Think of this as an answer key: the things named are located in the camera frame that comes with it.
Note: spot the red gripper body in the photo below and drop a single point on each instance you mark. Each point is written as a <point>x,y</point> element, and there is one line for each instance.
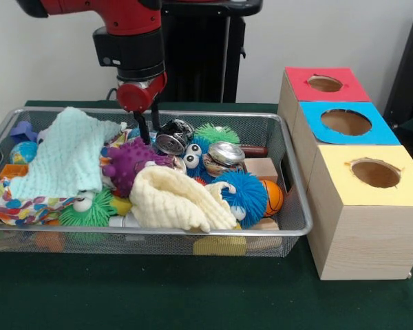
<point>136,98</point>

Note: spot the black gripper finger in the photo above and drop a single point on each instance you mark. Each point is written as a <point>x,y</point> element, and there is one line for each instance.
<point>142,127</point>
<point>155,117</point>

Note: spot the clear plastic bottle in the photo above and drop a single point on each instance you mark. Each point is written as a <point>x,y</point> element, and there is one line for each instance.
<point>133,133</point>

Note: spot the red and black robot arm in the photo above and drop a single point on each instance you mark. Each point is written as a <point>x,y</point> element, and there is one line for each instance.
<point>130,44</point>

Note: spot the wooden three-hole sorting box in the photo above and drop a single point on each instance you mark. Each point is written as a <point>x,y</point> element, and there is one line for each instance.
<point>365,240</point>

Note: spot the purple spiky rubber toy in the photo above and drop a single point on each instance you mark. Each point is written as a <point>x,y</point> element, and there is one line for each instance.
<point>130,165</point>

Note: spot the blue spiky ball with eyes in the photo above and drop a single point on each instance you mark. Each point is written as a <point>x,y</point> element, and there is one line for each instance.
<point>192,156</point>

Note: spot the green spiky rubber ball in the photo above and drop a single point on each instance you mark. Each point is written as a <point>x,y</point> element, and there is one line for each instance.
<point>217,133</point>

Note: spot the crushed silver can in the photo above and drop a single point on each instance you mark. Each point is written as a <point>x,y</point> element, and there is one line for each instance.
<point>225,156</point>

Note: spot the mint green knitted cloth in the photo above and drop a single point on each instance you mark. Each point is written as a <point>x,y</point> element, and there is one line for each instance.
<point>62,154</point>

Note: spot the blue spiky rubber ball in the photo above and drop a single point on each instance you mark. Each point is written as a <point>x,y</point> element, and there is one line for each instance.
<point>246,192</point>

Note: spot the small globe ball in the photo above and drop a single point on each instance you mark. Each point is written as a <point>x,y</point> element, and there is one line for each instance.
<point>22,153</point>

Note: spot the orange toy basketball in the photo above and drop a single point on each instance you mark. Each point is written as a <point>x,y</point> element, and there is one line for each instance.
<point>274,201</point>

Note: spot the colourful dotted cloth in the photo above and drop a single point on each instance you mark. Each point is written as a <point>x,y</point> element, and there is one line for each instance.
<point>17,208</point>

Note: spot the dark green tablecloth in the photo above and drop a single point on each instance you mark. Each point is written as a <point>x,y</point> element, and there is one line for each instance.
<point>158,295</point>

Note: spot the black flat panel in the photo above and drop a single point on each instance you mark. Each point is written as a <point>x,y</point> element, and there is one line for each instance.
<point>409,68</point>

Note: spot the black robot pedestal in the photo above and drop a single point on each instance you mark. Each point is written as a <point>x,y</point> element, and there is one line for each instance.
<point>206,51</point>

